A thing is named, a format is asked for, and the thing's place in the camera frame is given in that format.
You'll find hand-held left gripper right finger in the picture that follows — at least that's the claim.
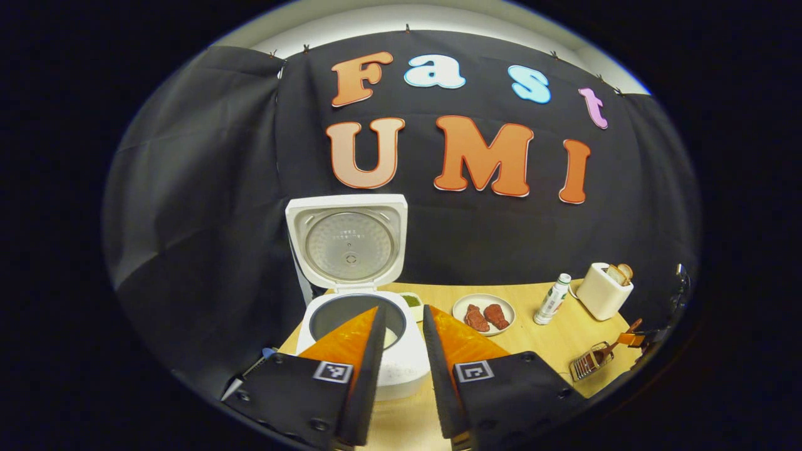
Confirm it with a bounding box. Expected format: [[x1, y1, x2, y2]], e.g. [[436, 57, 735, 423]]
[[423, 305, 590, 450]]

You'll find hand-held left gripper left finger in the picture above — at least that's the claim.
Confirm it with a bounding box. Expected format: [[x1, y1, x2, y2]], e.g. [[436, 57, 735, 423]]
[[222, 306, 387, 449]]

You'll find brown wooden spoon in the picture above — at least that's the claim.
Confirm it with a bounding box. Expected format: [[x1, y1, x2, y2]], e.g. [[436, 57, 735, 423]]
[[580, 318, 644, 373]]

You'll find wire chopstick holder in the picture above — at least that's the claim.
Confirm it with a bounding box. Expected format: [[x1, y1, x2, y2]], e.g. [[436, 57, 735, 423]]
[[569, 341, 616, 383]]

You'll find white rice cooker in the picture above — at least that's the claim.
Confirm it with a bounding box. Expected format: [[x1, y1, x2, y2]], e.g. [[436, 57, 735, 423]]
[[285, 194, 432, 402]]

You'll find cream toaster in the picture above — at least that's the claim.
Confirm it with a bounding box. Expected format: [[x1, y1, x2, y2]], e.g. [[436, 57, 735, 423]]
[[576, 262, 635, 321]]

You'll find red-brown meat piece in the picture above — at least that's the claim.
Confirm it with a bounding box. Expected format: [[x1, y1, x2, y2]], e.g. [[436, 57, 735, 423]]
[[484, 303, 511, 331], [465, 304, 491, 333]]

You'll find cream round plate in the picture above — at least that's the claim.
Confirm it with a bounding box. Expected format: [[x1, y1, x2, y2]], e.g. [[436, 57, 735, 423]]
[[452, 293, 516, 337]]

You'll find white bottle green label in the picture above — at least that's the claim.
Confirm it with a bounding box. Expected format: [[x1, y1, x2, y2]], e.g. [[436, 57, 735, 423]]
[[533, 273, 572, 326]]

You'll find black backdrop cloth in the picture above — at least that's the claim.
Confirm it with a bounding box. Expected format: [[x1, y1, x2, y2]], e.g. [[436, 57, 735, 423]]
[[103, 30, 701, 402]]

